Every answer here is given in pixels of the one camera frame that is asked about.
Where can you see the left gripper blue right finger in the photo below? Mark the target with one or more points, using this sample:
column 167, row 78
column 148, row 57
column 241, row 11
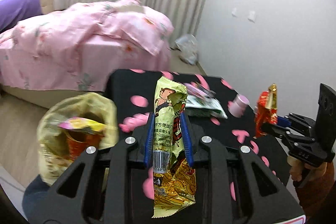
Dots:
column 187, row 143

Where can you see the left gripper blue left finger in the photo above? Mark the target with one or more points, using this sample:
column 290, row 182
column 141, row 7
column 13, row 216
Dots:
column 148, row 147

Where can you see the green white snack packet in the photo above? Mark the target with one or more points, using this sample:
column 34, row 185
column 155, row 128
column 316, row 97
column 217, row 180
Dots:
column 209, row 107

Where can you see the yellow noodle snack packet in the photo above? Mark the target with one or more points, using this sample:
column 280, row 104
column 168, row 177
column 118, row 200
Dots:
column 174, row 180

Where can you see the red foil wrapper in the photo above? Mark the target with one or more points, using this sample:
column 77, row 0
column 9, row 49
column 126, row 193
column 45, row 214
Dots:
column 266, row 111

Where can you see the purple cartoon snack wrapper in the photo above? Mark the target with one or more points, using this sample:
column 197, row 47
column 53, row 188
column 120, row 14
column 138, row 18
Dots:
column 196, row 89

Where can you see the orange sleeve forearm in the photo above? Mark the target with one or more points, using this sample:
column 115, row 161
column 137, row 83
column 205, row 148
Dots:
column 313, row 193

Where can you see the yellow trash bag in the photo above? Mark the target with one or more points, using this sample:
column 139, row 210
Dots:
column 59, row 147

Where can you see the right hand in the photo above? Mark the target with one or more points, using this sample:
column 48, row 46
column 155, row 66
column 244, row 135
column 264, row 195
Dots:
column 296, row 168

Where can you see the pink caterpillar toy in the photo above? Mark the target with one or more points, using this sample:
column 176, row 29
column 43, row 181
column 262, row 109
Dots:
column 130, row 123

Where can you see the pink jar with lid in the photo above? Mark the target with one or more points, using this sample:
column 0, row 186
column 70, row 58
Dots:
column 238, row 106

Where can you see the black cloth with pink shapes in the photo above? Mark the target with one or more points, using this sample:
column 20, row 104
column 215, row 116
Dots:
column 239, row 179

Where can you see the white plastic bag on floor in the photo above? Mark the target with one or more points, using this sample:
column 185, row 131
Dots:
column 188, row 47

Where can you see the beige bed base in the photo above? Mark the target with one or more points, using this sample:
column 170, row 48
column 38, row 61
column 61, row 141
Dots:
column 57, row 98

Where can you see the pink floral duvet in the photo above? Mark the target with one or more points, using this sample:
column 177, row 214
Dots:
column 79, row 47

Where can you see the purple pillow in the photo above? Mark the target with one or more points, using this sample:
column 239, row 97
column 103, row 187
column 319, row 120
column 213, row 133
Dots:
column 13, row 11

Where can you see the white wall socket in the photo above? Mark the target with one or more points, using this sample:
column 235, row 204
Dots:
column 252, row 16

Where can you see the white wall switch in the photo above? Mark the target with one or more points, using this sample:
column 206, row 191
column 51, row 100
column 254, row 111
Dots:
column 234, row 12

